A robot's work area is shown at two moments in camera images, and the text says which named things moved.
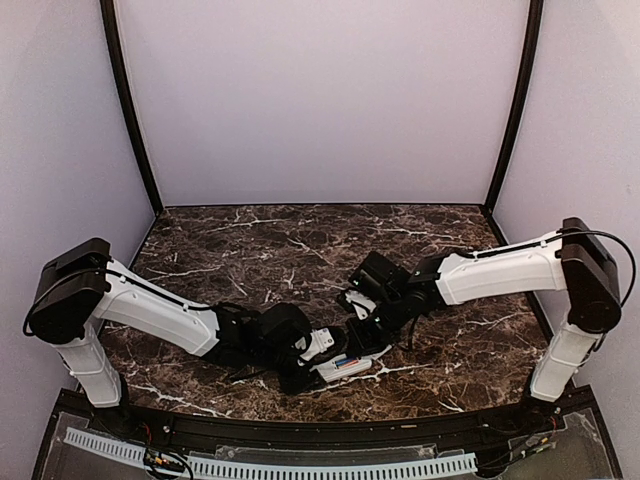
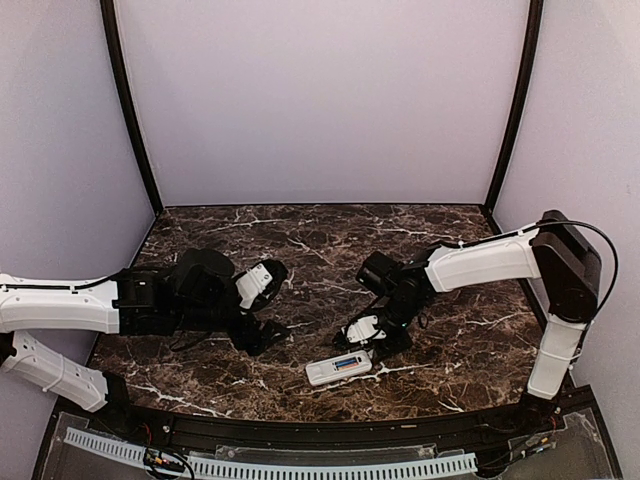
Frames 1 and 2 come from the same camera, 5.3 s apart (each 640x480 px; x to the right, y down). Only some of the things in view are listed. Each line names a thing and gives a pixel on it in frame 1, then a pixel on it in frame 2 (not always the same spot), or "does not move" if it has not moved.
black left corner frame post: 112,40 does not move
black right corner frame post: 521,104 does not move
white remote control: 342,366 does not move
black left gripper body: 292,386 -> 242,338
